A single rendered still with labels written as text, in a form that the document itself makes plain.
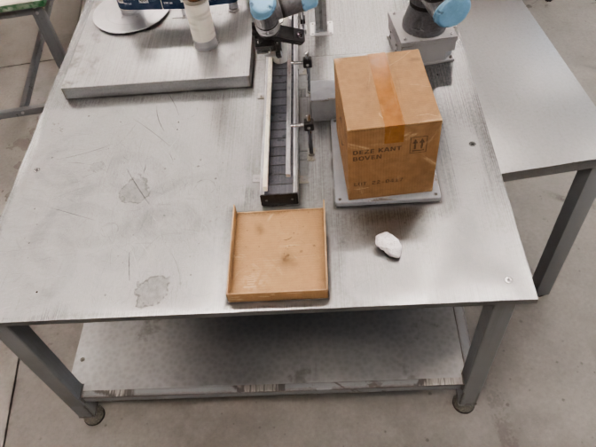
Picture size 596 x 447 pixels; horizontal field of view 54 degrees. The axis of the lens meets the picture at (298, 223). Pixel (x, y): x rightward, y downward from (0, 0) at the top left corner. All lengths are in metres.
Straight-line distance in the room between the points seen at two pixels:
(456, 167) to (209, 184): 0.74
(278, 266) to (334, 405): 0.85
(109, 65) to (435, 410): 1.72
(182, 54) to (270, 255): 0.94
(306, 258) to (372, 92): 0.47
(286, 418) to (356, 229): 0.90
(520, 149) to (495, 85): 0.30
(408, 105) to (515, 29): 0.91
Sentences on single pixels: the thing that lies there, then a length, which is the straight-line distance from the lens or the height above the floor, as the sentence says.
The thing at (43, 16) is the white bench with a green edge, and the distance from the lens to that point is 3.10.
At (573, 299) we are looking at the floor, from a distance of 2.64.
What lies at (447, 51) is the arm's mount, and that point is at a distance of 2.19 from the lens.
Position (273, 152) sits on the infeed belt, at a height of 0.88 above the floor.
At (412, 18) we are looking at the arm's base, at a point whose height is 0.99.
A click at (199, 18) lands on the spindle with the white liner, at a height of 1.01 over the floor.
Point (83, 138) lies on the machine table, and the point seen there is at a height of 0.83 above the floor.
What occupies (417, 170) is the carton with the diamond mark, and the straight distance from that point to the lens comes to 1.65.
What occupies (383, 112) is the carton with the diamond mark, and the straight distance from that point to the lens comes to 1.55.
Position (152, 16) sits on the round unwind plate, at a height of 0.89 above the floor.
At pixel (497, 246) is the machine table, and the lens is 1.66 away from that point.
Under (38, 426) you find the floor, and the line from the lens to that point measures 2.55.
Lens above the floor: 2.14
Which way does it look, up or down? 51 degrees down
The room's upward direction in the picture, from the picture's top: 7 degrees counter-clockwise
